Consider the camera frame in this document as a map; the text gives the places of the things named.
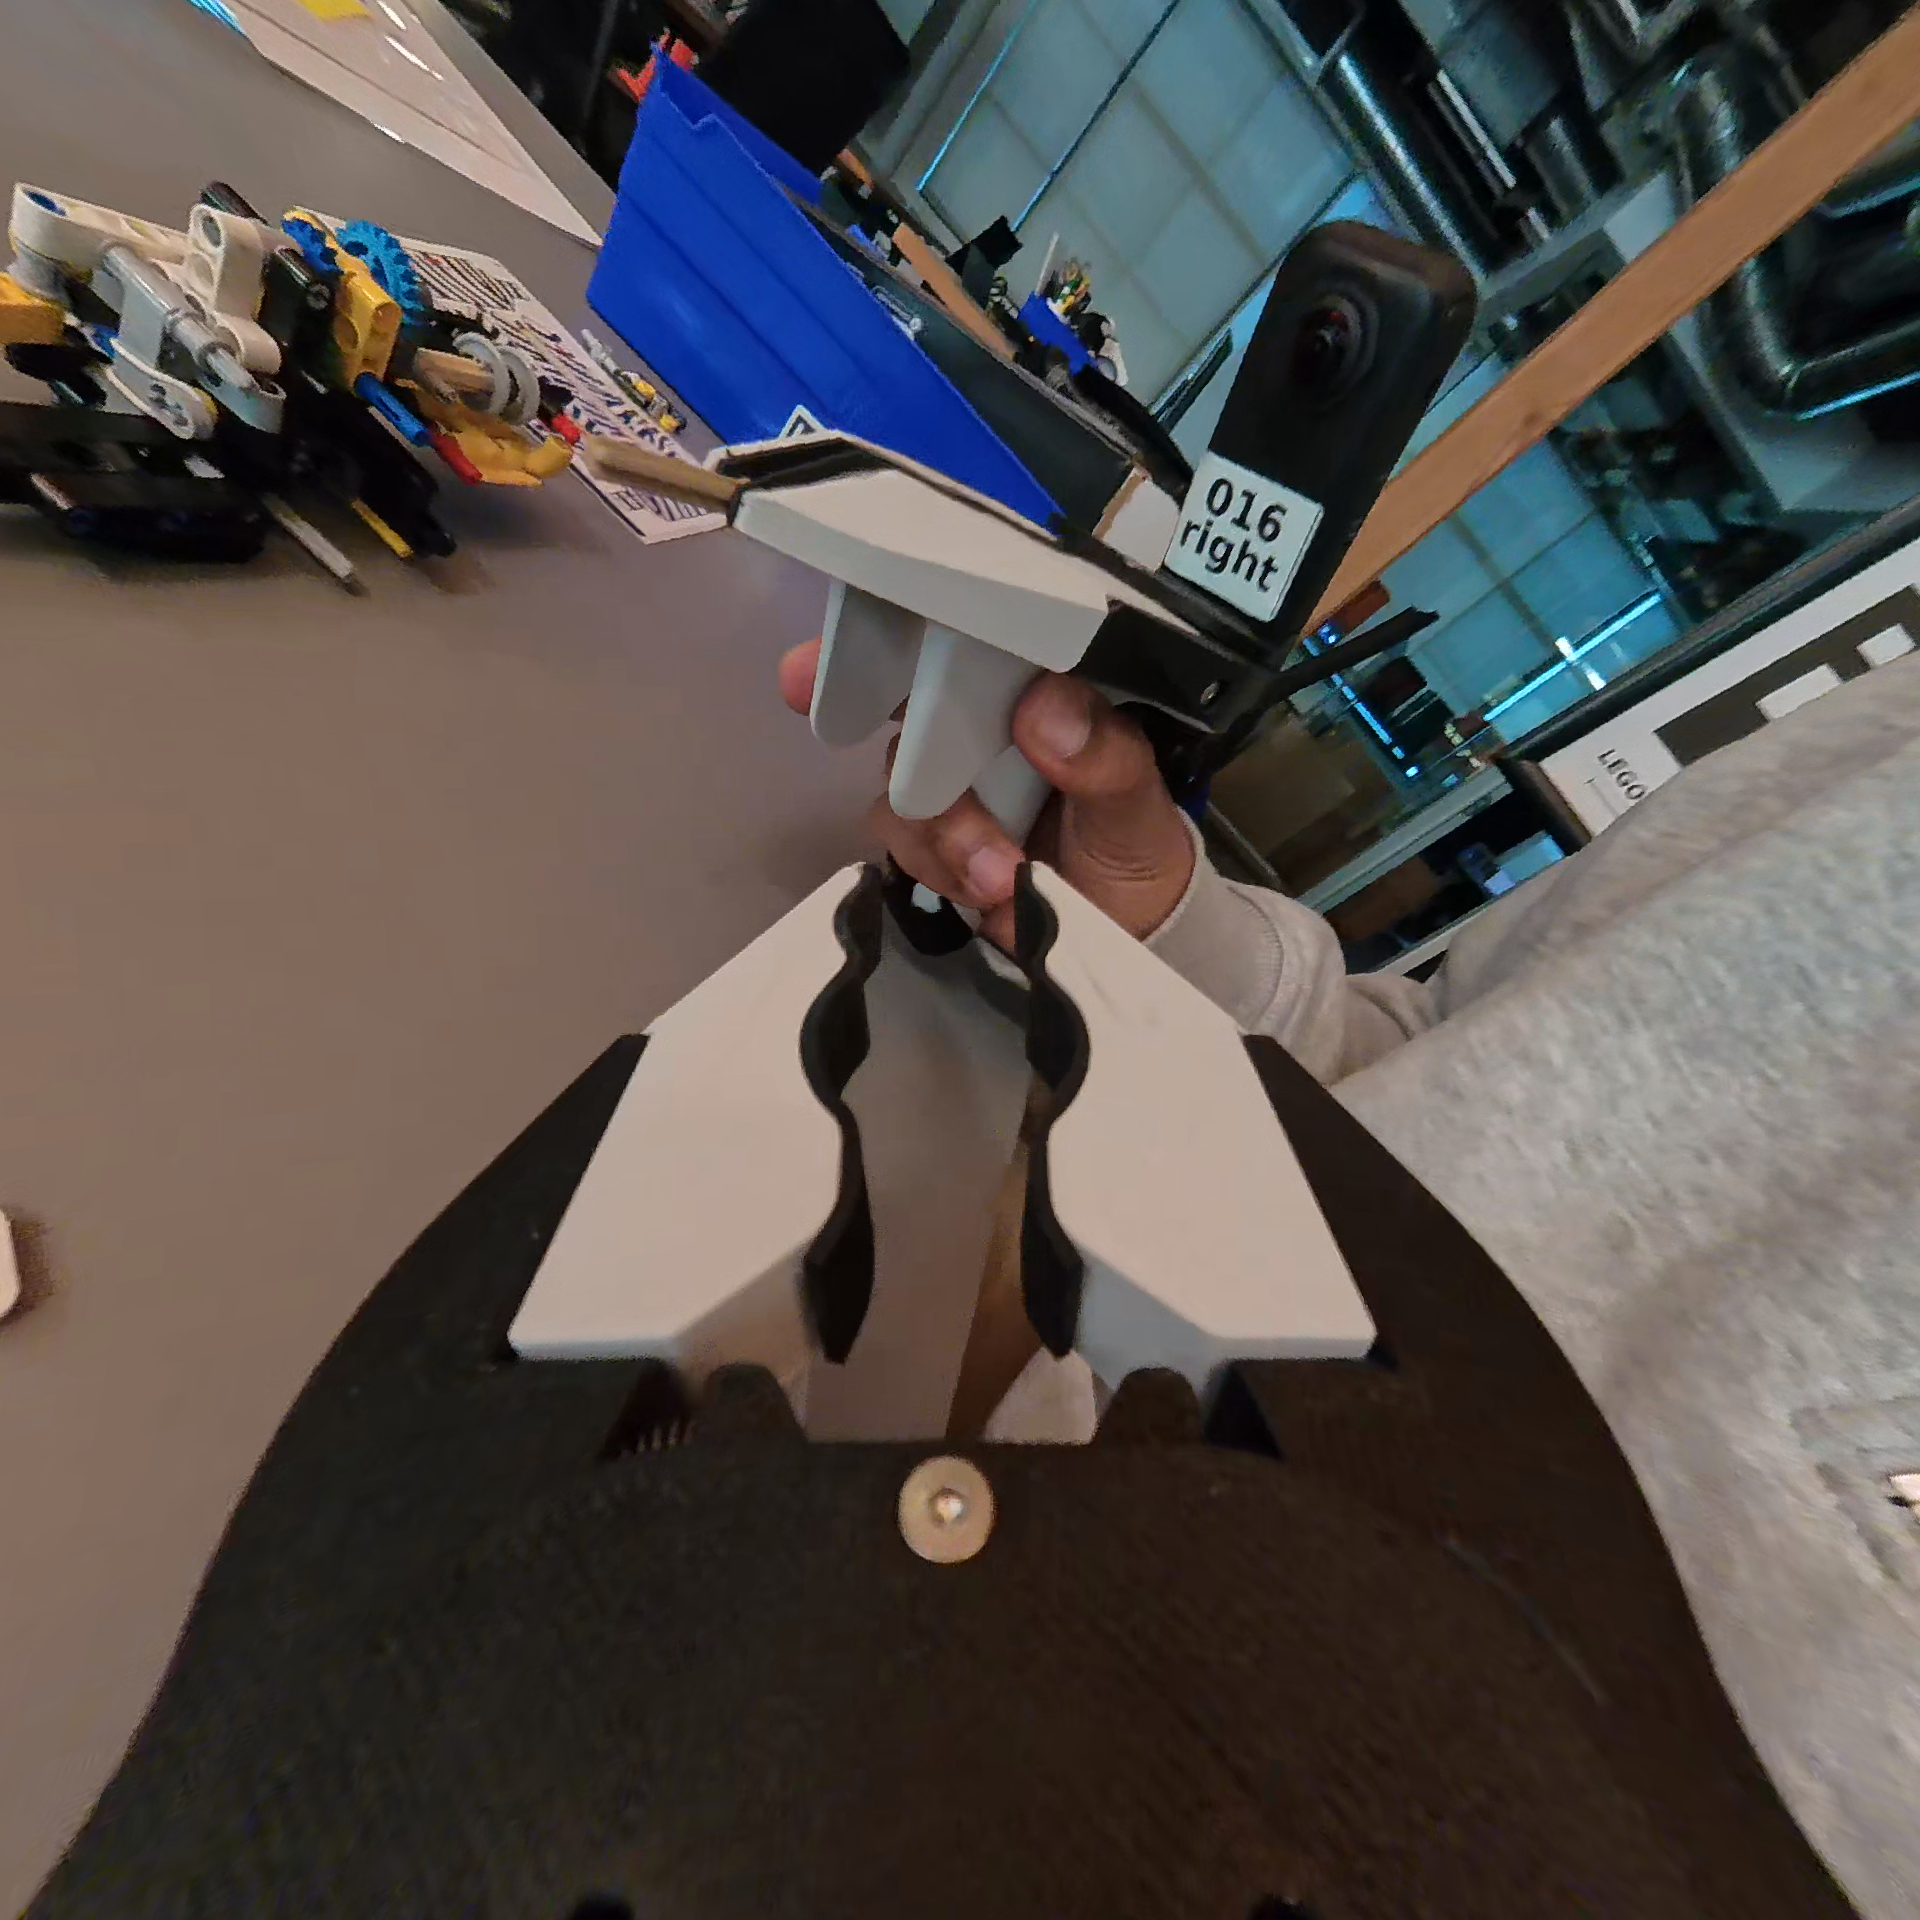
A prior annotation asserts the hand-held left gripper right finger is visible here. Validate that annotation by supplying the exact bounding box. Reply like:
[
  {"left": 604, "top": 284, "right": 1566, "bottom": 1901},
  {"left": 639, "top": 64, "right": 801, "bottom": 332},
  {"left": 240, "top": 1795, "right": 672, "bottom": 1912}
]
[{"left": 982, "top": 862, "right": 1377, "bottom": 1445}]

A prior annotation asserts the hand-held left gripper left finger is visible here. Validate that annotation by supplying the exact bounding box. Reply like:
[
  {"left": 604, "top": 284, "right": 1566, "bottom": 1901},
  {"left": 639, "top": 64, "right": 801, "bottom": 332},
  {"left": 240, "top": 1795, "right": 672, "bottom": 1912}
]
[{"left": 508, "top": 862, "right": 889, "bottom": 1445}]

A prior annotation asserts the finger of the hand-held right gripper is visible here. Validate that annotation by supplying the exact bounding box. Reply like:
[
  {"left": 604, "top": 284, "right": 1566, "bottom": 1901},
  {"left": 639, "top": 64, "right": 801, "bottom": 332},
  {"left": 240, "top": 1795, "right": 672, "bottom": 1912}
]
[
  {"left": 701, "top": 429, "right": 910, "bottom": 492},
  {"left": 731, "top": 454, "right": 1115, "bottom": 674}
]

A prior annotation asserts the tan lego axle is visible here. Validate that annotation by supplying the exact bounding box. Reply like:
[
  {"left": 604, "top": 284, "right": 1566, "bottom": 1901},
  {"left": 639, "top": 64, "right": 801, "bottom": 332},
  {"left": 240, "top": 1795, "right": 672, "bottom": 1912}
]
[{"left": 575, "top": 433, "right": 740, "bottom": 505}]

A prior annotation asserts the multicoloured lego model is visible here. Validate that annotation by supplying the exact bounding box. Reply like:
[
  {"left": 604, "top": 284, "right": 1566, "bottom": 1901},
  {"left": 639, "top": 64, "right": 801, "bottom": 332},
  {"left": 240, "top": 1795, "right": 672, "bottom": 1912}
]
[{"left": 0, "top": 181, "right": 589, "bottom": 595}]

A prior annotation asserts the person's right forearm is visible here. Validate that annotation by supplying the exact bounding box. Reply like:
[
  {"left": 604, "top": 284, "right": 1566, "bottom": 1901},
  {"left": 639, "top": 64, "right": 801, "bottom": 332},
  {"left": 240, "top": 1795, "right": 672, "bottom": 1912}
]
[{"left": 1143, "top": 838, "right": 1448, "bottom": 1085}]

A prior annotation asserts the person's right hand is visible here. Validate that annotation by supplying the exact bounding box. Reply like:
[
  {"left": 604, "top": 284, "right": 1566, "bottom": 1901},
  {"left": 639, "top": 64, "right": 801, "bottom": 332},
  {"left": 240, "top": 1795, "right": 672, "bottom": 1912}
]
[{"left": 779, "top": 638, "right": 1205, "bottom": 955}]

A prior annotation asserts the blue plastic bin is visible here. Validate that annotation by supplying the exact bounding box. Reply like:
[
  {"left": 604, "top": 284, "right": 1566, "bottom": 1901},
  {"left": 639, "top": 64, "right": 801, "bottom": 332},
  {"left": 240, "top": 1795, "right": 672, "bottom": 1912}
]
[{"left": 584, "top": 41, "right": 1059, "bottom": 528}]

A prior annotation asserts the black flat case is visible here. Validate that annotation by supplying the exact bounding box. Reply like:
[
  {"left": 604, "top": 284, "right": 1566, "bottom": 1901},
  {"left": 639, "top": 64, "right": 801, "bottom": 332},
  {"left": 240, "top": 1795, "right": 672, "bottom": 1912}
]
[{"left": 795, "top": 195, "right": 1185, "bottom": 513}]

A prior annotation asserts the black white printed sticker sheet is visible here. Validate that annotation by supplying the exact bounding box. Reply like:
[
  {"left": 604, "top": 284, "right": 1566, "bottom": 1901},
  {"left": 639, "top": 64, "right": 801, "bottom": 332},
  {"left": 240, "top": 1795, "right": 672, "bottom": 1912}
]
[{"left": 398, "top": 230, "right": 740, "bottom": 549}]

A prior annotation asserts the wooden beam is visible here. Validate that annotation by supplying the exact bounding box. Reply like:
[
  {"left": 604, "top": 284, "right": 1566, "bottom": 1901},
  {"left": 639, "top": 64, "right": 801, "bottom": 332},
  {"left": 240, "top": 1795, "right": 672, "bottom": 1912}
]
[{"left": 1304, "top": 16, "right": 1920, "bottom": 641}]

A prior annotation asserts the person's grey sweatshirt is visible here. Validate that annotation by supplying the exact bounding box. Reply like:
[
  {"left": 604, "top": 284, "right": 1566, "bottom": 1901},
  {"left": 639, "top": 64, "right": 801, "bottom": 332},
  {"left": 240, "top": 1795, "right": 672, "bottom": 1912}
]
[{"left": 1328, "top": 660, "right": 1920, "bottom": 1920}]

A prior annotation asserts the white cardboard box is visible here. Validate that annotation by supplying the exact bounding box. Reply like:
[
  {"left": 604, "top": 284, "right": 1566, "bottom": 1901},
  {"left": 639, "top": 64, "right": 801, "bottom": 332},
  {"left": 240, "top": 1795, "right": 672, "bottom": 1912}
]
[{"left": 1500, "top": 576, "right": 1920, "bottom": 848}]

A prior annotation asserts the white instruction sheet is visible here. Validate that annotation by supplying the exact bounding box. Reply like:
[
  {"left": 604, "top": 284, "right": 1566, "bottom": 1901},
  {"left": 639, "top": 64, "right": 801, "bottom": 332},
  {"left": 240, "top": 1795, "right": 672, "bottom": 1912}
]
[{"left": 181, "top": 0, "right": 605, "bottom": 245}]

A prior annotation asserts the silver ventilation duct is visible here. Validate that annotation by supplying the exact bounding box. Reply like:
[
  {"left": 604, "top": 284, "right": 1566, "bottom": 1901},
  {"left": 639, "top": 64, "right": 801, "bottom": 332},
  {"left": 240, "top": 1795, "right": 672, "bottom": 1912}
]
[{"left": 1651, "top": 0, "right": 1920, "bottom": 422}]

